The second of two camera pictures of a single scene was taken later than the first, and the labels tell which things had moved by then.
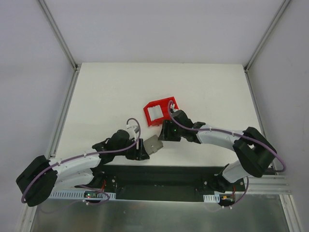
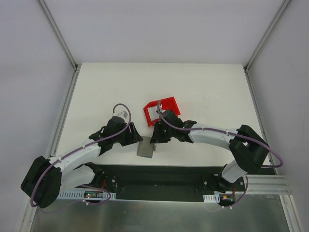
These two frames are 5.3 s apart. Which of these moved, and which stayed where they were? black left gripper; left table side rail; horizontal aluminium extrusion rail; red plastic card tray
Moved: black left gripper
Stayed: red plastic card tray; left table side rail; horizontal aluminium extrusion rail
